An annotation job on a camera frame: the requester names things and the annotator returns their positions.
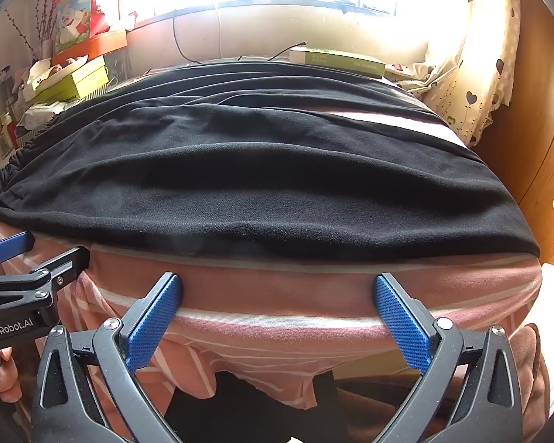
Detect white cable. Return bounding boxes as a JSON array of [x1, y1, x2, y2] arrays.
[[215, 7, 241, 61]]

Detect black power cable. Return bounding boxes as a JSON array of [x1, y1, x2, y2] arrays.
[[171, 9, 305, 64]]

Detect red printed gift box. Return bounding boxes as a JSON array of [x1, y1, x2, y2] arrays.
[[51, 0, 127, 54]]

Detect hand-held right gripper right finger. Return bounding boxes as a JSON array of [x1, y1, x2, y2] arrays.
[[372, 272, 524, 443]]

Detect flat green cardboard box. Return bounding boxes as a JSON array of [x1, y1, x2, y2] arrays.
[[289, 46, 386, 79]]

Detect person's dark clothing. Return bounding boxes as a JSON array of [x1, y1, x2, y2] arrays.
[[164, 371, 352, 443]]

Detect orange box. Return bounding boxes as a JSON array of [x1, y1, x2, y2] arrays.
[[51, 32, 129, 63]]

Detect dried flower branches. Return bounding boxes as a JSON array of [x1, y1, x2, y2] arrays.
[[7, 4, 56, 56]]

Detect bed with pink striped sheet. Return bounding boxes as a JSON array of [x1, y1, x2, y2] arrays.
[[0, 74, 543, 443]]

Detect grey chevron-pattern box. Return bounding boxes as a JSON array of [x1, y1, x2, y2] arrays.
[[9, 117, 63, 151]]

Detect wooden wardrobe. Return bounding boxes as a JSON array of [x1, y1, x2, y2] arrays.
[[471, 9, 554, 264]]

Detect wet wipes packet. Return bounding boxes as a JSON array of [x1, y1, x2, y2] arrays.
[[21, 102, 70, 125]]

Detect person's left hand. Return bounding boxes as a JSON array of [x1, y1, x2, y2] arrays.
[[0, 348, 21, 404]]

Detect brown fleece cloth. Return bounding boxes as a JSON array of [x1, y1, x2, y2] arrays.
[[508, 323, 552, 443]]

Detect yellow-green shoe box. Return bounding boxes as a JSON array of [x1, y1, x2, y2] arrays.
[[32, 55, 109, 102]]

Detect cream heart-print curtain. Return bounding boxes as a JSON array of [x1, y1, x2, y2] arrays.
[[397, 0, 522, 144]]

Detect white plate of fruit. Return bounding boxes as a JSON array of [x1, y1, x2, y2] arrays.
[[25, 55, 90, 90]]

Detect black pants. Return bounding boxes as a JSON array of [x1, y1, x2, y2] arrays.
[[0, 61, 542, 261]]

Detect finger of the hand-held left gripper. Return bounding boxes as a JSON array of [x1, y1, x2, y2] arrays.
[[0, 246, 92, 309], [0, 231, 35, 278]]

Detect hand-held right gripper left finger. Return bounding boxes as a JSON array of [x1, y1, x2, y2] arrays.
[[31, 271, 185, 443]]

